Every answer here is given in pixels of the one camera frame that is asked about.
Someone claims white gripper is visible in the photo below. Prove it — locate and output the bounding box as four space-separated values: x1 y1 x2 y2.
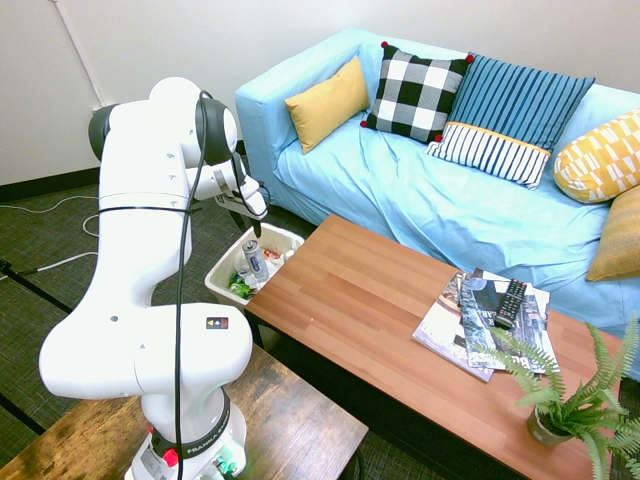
213 177 270 239

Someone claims light blue drink can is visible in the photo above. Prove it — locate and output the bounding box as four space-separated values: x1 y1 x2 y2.
241 239 270 283

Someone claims white lined trash bin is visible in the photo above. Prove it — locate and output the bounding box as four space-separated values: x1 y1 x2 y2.
204 221 306 307

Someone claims crumpled white tissue paper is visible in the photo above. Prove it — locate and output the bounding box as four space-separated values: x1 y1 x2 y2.
269 238 304 271

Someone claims green snack wrapper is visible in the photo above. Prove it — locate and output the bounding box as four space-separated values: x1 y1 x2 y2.
228 272 259 300

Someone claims wooden coffee table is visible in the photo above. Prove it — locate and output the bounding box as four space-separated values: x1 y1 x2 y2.
243 214 640 480

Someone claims plain yellow pillow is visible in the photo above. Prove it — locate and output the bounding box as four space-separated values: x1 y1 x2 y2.
284 54 372 155

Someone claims light blue sofa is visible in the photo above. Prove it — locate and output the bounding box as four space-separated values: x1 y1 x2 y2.
234 27 640 382

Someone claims dark rustic wooden table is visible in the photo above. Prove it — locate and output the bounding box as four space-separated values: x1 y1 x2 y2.
0 343 370 480

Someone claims black white checked pillow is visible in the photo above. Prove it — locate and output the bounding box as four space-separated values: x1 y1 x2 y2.
359 40 476 146

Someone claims black tripod leg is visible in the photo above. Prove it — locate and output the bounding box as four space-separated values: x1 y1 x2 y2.
0 258 74 315

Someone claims stack of magazines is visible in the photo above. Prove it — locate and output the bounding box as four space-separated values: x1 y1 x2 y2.
411 272 496 384

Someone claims black remote control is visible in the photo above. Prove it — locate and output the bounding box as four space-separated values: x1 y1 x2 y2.
494 279 529 330

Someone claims blue striped pillow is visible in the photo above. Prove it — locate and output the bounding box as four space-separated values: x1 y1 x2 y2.
424 52 597 192

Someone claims magazine with dark cover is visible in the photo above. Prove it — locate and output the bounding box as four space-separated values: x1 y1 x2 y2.
458 276 562 377

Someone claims yellow white patterned pillow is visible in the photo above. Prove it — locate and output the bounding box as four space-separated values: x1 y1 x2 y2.
553 107 640 204

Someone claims grey plant pot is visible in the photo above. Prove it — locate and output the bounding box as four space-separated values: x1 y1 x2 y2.
525 402 576 448

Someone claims mustard woven pillow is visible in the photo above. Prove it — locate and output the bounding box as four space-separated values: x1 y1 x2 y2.
585 185 640 283

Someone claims green fern plant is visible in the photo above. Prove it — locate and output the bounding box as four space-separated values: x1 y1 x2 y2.
471 309 640 480

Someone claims white floor cable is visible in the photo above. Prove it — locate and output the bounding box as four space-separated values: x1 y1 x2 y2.
36 213 101 274

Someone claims thin green white cable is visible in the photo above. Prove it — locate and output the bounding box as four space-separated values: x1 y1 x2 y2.
0 193 100 215

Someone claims white wall conduit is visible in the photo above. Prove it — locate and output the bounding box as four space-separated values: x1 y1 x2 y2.
51 0 109 110

